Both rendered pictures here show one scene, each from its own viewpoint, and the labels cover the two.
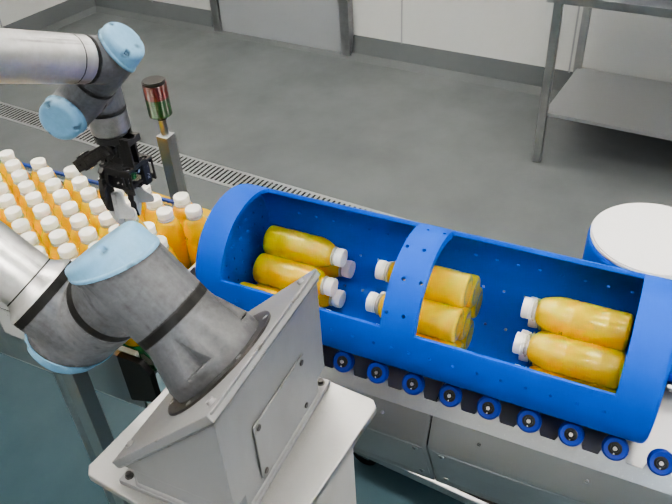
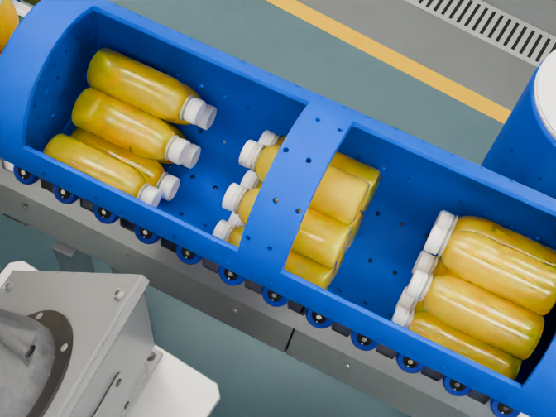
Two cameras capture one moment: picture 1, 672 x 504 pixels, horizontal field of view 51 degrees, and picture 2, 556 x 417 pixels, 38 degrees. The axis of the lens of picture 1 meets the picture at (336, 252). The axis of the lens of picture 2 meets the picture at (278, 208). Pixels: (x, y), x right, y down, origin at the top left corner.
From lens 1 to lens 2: 48 cm
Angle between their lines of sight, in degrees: 25
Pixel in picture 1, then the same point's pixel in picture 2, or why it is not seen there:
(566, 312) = (482, 263)
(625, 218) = not seen: outside the picture
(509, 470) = (378, 395)
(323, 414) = (150, 403)
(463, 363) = (340, 313)
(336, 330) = (180, 238)
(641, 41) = not seen: outside the picture
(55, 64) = not seen: outside the picture
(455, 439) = (319, 354)
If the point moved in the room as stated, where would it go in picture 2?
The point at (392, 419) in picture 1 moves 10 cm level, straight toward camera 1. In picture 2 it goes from (246, 319) to (241, 380)
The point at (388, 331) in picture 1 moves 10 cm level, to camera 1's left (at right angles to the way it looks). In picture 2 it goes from (248, 259) to (173, 259)
